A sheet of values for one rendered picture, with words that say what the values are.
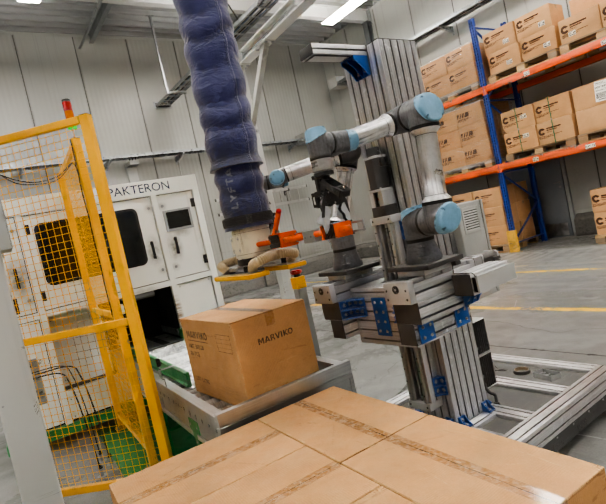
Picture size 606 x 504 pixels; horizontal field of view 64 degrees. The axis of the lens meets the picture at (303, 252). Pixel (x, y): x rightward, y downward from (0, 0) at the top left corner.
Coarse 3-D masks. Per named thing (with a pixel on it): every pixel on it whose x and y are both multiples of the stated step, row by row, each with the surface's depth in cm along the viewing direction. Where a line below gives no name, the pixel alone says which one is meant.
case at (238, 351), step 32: (192, 320) 244; (224, 320) 220; (256, 320) 217; (288, 320) 227; (192, 352) 254; (224, 352) 221; (256, 352) 216; (288, 352) 225; (224, 384) 229; (256, 384) 215
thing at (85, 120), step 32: (32, 128) 257; (64, 128) 258; (96, 160) 254; (32, 256) 265; (96, 256) 261; (128, 288) 257; (128, 320) 259; (128, 416) 266; (160, 416) 262; (160, 448) 262
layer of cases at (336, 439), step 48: (240, 432) 193; (288, 432) 183; (336, 432) 174; (384, 432) 166; (432, 432) 159; (480, 432) 152; (144, 480) 170; (192, 480) 162; (240, 480) 155; (288, 480) 148; (336, 480) 142; (384, 480) 137; (432, 480) 132; (480, 480) 127; (528, 480) 123; (576, 480) 119
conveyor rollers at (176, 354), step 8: (176, 344) 412; (184, 344) 399; (152, 352) 395; (160, 352) 389; (168, 352) 383; (176, 352) 377; (184, 352) 371; (136, 360) 379; (168, 360) 355; (176, 360) 349; (184, 360) 343; (152, 368) 340; (184, 368) 317; (192, 376) 292; (176, 384) 285; (192, 384) 281; (192, 392) 263; (200, 392) 257; (208, 400) 241; (216, 400) 241; (224, 408) 225
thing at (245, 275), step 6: (246, 270) 205; (258, 270) 203; (264, 270) 203; (222, 276) 219; (228, 276) 212; (234, 276) 206; (240, 276) 202; (246, 276) 197; (252, 276) 196; (258, 276) 198
